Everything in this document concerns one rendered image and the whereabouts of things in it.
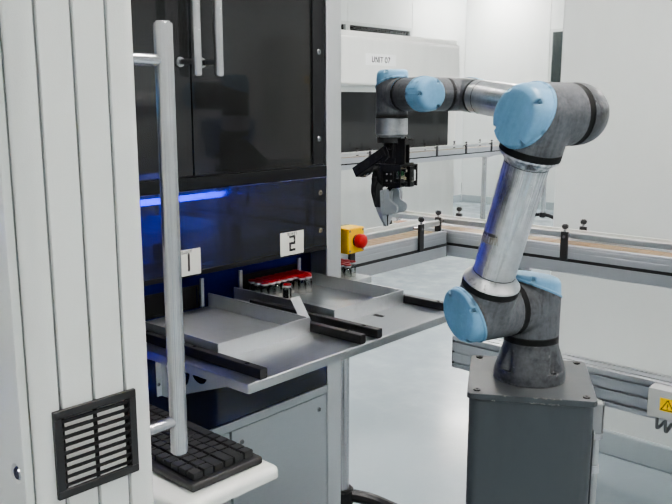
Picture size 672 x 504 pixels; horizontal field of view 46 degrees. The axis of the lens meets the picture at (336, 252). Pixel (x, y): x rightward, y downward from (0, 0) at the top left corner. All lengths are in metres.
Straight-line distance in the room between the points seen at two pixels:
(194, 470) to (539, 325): 0.80
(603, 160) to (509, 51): 7.75
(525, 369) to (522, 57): 9.21
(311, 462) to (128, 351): 1.27
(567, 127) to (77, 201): 0.86
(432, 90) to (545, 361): 0.62
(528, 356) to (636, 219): 1.52
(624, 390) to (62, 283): 1.98
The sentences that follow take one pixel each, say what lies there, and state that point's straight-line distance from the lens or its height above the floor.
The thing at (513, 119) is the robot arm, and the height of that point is 1.35.
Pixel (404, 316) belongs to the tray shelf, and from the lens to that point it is 1.89.
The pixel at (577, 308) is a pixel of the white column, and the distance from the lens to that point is 3.32.
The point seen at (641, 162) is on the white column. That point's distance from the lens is 3.15.
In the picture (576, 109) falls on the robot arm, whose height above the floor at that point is 1.36.
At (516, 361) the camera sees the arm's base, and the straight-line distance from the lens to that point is 1.73.
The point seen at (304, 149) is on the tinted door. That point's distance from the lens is 2.07.
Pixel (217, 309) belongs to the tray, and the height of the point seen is 0.88.
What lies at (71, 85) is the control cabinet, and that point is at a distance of 1.01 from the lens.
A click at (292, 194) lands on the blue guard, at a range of 2.03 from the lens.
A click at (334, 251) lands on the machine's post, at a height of 0.97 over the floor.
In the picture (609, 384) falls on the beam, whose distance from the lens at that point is 2.68.
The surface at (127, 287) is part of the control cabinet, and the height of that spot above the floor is 1.14.
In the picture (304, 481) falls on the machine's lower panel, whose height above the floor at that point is 0.35.
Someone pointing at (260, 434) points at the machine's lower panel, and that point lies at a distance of 2.11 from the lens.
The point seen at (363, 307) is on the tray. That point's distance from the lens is 1.88.
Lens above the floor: 1.38
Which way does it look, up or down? 11 degrees down
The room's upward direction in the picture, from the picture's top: straight up
